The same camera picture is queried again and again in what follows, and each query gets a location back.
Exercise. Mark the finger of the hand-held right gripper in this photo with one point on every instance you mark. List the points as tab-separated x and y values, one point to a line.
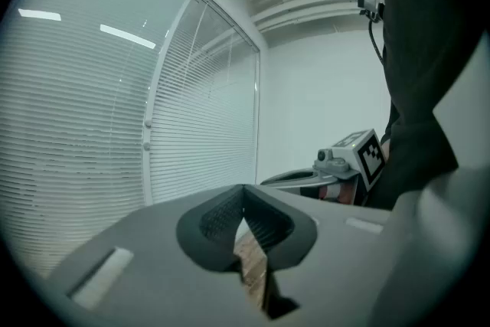
294	182
302	171

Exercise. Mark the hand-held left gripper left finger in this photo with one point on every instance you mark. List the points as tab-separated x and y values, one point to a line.
153	241

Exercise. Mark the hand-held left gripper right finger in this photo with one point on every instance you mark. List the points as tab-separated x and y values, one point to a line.
337	249

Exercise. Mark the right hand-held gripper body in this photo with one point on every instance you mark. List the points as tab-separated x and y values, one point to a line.
369	159

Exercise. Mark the round grey knob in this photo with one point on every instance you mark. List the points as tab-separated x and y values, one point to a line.
146	145
147	123

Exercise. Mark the white venetian window blinds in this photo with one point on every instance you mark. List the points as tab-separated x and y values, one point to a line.
76	107
206	126

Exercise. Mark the person's right forearm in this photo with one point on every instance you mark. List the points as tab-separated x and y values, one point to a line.
386	149

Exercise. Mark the person's right hand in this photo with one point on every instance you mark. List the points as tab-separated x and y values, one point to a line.
344	193

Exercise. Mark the person's black shirt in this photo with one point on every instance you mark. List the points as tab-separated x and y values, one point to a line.
421	69

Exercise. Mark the grey window frame post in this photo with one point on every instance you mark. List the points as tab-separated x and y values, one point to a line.
168	61

